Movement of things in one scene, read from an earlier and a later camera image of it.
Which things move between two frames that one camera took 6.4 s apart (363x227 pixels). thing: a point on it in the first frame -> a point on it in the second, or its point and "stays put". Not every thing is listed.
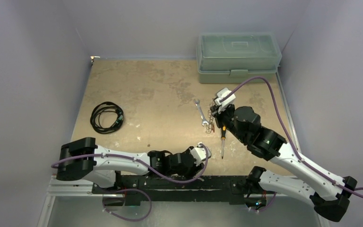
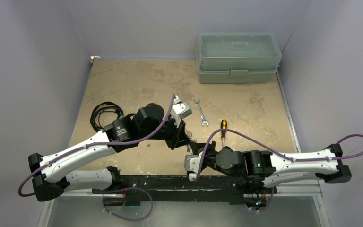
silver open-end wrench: [196, 102] stays put
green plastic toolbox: [236, 57] stays put
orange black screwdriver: [223, 137] stays put
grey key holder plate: [214, 109] -> [190, 135]
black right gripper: [218, 112] -> [206, 153]
